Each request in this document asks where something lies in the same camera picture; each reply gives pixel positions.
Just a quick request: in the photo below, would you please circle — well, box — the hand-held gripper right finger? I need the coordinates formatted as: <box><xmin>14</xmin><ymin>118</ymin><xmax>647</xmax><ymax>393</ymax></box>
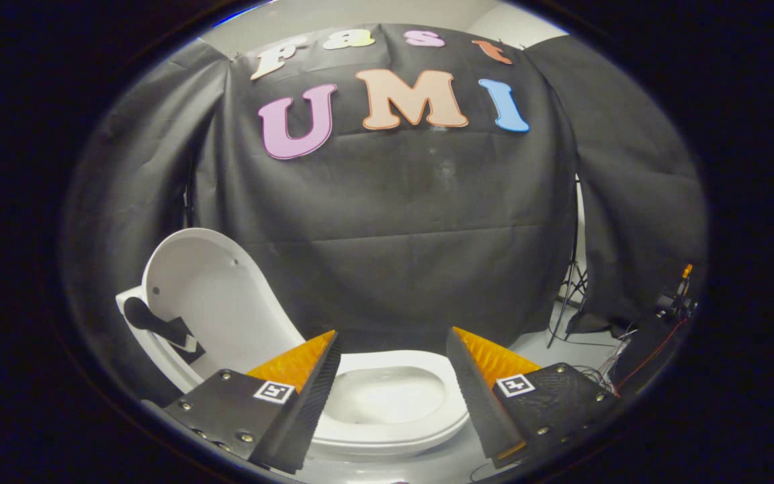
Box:
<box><xmin>445</xmin><ymin>327</ymin><xmax>621</xmax><ymax>469</ymax></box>

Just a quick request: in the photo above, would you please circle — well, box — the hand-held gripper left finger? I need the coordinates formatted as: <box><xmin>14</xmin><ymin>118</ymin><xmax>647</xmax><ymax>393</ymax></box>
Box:
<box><xmin>161</xmin><ymin>329</ymin><xmax>343</xmax><ymax>475</ymax></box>

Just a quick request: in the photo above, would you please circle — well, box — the white toilet lid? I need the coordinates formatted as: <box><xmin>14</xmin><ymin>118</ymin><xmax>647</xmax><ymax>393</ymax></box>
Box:
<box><xmin>142</xmin><ymin>228</ymin><xmax>307</xmax><ymax>392</ymax></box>

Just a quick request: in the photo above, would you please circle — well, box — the black lid pull tab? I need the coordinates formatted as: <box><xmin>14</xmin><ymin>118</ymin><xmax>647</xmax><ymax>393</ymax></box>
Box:
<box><xmin>123</xmin><ymin>296</ymin><xmax>206</xmax><ymax>365</ymax></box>

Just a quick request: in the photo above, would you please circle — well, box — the white toilet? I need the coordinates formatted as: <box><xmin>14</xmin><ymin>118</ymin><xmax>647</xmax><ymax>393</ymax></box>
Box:
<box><xmin>116</xmin><ymin>286</ymin><xmax>472</xmax><ymax>465</ymax></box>

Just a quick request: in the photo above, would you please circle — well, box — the white toilet seat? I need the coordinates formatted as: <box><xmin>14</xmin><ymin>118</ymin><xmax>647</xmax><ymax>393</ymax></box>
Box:
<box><xmin>310</xmin><ymin>350</ymin><xmax>472</xmax><ymax>456</ymax></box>

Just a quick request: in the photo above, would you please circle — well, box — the black light stand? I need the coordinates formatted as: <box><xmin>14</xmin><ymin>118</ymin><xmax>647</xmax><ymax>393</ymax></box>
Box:
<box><xmin>547</xmin><ymin>175</ymin><xmax>589</xmax><ymax>349</ymax></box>

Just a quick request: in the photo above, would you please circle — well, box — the black backdrop cloth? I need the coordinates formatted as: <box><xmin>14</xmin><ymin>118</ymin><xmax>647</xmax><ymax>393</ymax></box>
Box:
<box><xmin>189</xmin><ymin>24</ymin><xmax>579</xmax><ymax>354</ymax></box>

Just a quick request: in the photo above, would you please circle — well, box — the black orange gripper device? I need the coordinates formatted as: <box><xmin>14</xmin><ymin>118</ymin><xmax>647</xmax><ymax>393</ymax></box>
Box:
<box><xmin>659</xmin><ymin>264</ymin><xmax>697</xmax><ymax>320</ymax></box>

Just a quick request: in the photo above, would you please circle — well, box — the plain black cloth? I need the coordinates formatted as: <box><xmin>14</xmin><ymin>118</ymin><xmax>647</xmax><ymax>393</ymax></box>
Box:
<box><xmin>61</xmin><ymin>40</ymin><xmax>230</xmax><ymax>404</ymax></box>
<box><xmin>525</xmin><ymin>35</ymin><xmax>708</xmax><ymax>333</ymax></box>

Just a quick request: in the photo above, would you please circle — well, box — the coiled black cable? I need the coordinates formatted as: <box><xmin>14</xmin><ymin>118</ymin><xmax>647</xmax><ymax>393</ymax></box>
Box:
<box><xmin>574</xmin><ymin>363</ymin><xmax>619</xmax><ymax>394</ymax></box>

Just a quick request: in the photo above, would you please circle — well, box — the red cable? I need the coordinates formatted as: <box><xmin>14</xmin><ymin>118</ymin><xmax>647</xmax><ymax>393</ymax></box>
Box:
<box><xmin>615</xmin><ymin>319</ymin><xmax>690</xmax><ymax>397</ymax></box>

